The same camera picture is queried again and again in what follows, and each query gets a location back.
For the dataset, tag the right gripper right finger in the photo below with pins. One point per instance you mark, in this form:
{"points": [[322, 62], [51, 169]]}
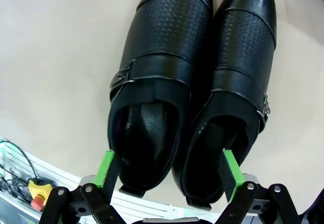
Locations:
{"points": [[234, 176]]}

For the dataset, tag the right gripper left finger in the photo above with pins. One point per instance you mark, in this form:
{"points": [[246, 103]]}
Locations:
{"points": [[101, 173]]}

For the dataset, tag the black textured buckle shoe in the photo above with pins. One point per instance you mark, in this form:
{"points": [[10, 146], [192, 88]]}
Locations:
{"points": [[164, 32], [249, 32]]}

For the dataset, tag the yellow emergency stop button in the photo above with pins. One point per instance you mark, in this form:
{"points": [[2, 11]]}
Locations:
{"points": [[38, 189]]}

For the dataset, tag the white aluminium table rail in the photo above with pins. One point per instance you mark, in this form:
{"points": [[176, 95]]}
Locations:
{"points": [[63, 181]]}

